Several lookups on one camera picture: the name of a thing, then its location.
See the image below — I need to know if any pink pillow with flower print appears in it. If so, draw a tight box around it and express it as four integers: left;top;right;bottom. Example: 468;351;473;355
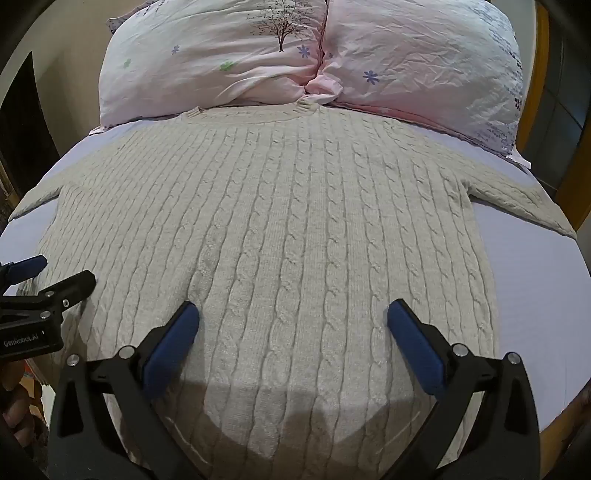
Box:
305;0;526;158

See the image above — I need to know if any beige cable-knit sweater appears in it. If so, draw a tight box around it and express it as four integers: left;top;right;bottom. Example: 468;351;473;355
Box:
8;102;578;480

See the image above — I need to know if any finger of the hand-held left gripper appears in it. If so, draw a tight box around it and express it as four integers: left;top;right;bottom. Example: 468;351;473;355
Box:
0;271;97;326
0;255;49;289

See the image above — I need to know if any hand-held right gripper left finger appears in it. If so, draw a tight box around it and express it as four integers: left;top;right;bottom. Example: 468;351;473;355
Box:
48;301;204;480

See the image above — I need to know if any pink pillow with tree print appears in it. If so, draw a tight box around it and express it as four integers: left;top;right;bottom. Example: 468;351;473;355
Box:
98;0;329;131

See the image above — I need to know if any person's left hand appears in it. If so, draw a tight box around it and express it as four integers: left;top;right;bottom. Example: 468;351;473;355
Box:
0;360;43;446

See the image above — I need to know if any dark wooden door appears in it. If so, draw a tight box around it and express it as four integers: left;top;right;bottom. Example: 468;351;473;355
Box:
0;51;62;188

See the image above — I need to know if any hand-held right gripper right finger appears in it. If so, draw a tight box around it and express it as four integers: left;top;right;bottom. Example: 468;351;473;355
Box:
387;299;542;480

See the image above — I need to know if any wooden bed frame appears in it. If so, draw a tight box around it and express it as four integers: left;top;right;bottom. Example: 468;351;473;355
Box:
516;2;579;228

